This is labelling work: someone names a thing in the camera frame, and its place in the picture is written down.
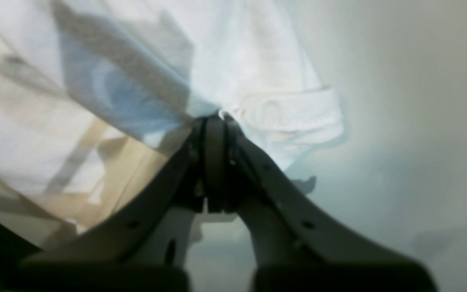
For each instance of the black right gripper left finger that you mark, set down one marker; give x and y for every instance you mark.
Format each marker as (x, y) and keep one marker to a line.
(141, 248)

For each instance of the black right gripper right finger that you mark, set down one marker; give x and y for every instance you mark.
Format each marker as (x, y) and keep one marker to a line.
(298, 246)

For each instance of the white t-shirt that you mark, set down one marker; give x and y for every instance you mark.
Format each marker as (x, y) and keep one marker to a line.
(80, 79)

